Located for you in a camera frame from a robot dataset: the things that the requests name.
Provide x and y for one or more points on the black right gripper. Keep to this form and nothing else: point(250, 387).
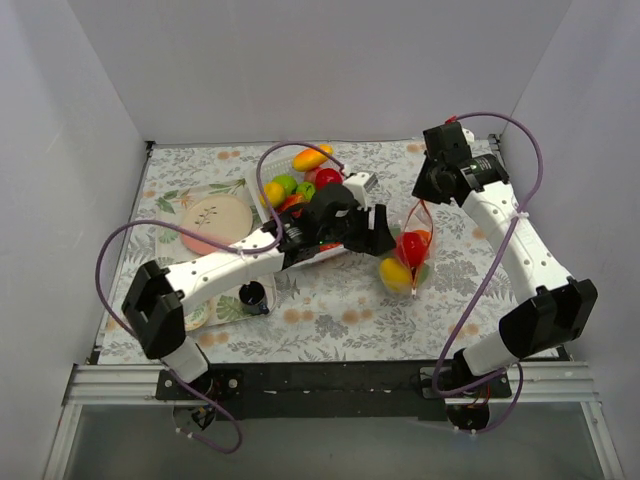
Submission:
point(432, 182)

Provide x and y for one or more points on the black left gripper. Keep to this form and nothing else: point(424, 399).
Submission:
point(368, 230)

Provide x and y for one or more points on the clear zip top bag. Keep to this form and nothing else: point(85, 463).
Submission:
point(418, 217)

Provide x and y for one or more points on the yellow lemon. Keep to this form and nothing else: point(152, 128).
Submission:
point(395, 276)

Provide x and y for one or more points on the red apple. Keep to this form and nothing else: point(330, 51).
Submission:
point(410, 249)

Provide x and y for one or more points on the orange fruit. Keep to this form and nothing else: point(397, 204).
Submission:
point(426, 236)

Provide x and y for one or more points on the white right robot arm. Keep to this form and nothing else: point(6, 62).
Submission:
point(552, 306)

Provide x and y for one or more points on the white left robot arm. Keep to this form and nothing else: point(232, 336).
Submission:
point(159, 298)

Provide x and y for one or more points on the red tomato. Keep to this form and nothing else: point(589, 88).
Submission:
point(327, 176)

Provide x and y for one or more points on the small green fruit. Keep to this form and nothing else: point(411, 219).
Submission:
point(306, 189)

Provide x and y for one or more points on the red yellow small mango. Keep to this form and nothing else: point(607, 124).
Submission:
point(292, 200)

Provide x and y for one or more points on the green apple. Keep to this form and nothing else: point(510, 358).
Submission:
point(287, 182)

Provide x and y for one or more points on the orange yellow mango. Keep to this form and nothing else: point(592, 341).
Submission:
point(308, 159)

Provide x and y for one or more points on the yellow fruit left side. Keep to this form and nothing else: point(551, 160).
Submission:
point(274, 195)

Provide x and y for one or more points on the floral table mat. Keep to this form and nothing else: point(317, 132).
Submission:
point(336, 309)

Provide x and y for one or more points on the white plastic fruit basket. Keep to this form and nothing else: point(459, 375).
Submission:
point(272, 167)

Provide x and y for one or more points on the dark blue cup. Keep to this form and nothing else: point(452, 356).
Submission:
point(253, 299)

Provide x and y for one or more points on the pink beige round plate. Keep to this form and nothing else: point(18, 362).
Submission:
point(223, 218)

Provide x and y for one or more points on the leaf patterned rectangular tray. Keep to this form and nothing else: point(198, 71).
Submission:
point(210, 277)

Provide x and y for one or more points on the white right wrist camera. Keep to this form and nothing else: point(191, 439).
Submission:
point(468, 134)

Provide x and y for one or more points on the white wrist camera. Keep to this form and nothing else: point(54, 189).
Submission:
point(360, 185)
point(468, 134)

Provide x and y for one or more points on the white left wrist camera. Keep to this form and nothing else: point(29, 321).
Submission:
point(360, 185)

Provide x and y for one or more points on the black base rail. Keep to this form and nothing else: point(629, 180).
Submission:
point(324, 390)

